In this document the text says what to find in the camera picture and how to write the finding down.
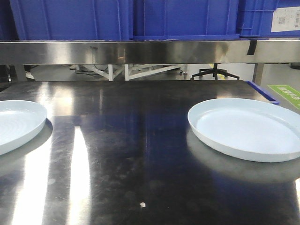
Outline green floor sign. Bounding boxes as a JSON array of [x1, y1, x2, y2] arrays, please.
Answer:
[[268, 85, 300, 109]]

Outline stainless steel shelf rail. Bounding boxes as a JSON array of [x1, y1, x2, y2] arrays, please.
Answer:
[[0, 38, 300, 65]]

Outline blue shelf crate left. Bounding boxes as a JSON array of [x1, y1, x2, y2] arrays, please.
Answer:
[[10, 0, 133, 41]]

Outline black tape strip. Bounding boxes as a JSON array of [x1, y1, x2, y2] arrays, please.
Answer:
[[247, 40, 257, 56]]

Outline light blue plate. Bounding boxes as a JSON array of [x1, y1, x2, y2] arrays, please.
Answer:
[[187, 98, 300, 163], [0, 100, 47, 155]]

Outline blue shelf crate right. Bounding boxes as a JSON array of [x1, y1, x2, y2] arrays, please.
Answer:
[[237, 0, 300, 38]]

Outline white paper label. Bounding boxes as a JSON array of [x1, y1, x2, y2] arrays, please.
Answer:
[[271, 7, 300, 33]]

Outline blue shelf crate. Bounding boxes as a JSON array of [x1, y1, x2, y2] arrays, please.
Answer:
[[10, 0, 133, 41], [237, 0, 300, 38], [133, 0, 239, 40]]

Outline black office chair base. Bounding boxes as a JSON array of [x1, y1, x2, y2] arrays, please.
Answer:
[[190, 63, 240, 80]]

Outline blue shelf crate middle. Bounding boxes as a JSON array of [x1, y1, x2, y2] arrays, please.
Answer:
[[133, 0, 239, 40]]

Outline white table frame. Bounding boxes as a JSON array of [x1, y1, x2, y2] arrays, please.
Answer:
[[75, 64, 188, 81]]

